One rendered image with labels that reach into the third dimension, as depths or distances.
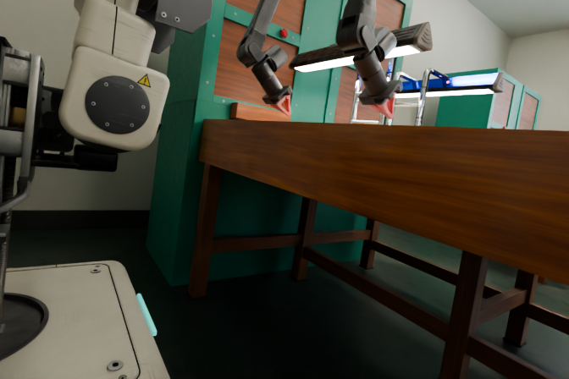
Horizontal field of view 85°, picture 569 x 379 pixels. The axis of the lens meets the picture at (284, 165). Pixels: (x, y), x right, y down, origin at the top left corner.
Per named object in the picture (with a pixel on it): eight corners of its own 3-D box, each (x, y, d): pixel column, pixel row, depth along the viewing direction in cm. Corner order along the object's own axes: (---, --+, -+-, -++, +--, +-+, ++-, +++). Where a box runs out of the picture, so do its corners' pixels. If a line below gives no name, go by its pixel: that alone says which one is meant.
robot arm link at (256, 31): (274, -47, 110) (291, -66, 100) (287, -36, 112) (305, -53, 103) (231, 59, 102) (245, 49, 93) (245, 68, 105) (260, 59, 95)
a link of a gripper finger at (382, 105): (383, 109, 92) (372, 84, 87) (406, 109, 86) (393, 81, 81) (372, 125, 90) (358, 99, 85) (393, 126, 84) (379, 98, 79)
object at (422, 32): (417, 42, 88) (422, 16, 87) (287, 68, 138) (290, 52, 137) (432, 51, 92) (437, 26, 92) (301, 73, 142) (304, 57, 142)
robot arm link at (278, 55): (235, 54, 102) (246, 46, 95) (258, 35, 106) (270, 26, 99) (257, 85, 106) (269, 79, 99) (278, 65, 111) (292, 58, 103)
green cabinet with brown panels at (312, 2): (196, 99, 132) (227, -135, 126) (162, 102, 176) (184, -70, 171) (389, 140, 212) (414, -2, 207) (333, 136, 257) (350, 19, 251)
